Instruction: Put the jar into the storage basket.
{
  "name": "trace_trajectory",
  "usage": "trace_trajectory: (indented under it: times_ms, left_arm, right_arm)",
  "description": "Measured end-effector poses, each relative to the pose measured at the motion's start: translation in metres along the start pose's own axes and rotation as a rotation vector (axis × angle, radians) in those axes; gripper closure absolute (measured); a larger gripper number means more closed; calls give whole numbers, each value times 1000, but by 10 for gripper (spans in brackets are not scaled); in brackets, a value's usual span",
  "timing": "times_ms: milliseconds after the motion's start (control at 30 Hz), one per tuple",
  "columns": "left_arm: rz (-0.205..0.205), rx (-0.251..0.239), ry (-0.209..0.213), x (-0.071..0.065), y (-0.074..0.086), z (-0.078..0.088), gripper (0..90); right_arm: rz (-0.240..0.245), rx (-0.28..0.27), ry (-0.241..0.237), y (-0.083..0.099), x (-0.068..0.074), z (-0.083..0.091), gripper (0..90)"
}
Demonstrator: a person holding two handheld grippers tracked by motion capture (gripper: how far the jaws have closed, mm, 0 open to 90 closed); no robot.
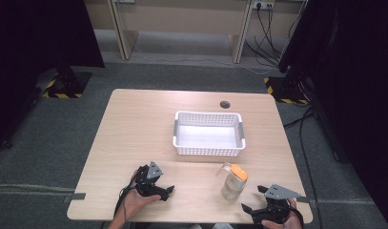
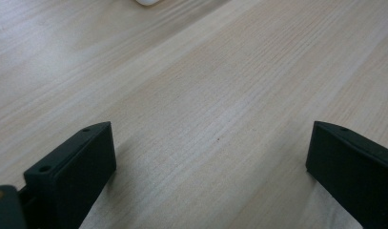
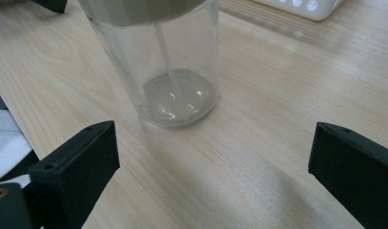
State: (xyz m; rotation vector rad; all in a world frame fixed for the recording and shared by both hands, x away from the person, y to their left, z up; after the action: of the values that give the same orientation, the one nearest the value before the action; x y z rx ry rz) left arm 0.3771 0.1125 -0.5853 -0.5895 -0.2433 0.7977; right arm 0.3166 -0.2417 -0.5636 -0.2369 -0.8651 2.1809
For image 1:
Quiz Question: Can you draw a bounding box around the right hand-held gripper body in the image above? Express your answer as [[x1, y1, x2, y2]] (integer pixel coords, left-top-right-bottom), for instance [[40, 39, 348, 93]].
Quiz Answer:
[[250, 183, 302, 225]]

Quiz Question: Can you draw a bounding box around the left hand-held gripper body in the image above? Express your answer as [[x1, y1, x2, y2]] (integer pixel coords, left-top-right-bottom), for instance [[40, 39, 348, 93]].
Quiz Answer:
[[134, 160, 171, 199]]

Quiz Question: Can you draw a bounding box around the clear bottle with orange lid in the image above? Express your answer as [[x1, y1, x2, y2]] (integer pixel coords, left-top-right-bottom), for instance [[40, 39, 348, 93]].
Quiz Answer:
[[215, 162, 249, 201]]

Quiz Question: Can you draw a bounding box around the white perforated plastic basket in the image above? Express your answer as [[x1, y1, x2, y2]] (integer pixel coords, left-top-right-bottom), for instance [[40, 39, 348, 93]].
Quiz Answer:
[[172, 110, 247, 157]]

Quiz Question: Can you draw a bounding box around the person's left hand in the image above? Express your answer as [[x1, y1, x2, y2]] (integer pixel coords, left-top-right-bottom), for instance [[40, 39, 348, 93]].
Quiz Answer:
[[120, 189, 162, 219]]

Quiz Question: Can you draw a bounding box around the person's right hand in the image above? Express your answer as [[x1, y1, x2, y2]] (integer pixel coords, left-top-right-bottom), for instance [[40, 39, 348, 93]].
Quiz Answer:
[[261, 198, 306, 229]]

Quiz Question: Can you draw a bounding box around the black stand with striped base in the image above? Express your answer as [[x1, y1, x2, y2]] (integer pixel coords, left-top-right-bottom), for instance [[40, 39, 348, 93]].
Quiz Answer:
[[263, 68, 312, 106], [35, 66, 93, 99]]

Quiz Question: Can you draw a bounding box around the black curtain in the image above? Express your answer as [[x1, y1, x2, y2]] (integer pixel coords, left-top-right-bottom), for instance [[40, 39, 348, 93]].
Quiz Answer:
[[0, 0, 106, 152], [277, 0, 388, 228]]

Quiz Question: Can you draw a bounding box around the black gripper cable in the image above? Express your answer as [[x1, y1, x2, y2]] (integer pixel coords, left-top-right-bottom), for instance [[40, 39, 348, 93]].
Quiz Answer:
[[112, 171, 139, 223]]

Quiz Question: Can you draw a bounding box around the black floor cable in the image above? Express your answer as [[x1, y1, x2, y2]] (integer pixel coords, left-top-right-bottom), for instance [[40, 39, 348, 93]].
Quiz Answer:
[[282, 104, 324, 229]]

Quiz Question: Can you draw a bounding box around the grey floor cable cover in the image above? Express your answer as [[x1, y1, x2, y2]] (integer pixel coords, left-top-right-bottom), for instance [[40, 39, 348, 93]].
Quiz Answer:
[[0, 183, 75, 194]]

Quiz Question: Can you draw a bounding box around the bundle of black cables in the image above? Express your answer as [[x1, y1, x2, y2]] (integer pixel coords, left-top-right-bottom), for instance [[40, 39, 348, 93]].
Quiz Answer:
[[244, 4, 302, 69]]

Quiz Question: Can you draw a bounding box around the white wall socket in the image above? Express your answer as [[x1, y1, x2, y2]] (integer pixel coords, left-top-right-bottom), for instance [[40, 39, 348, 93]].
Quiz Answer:
[[252, 0, 276, 10]]

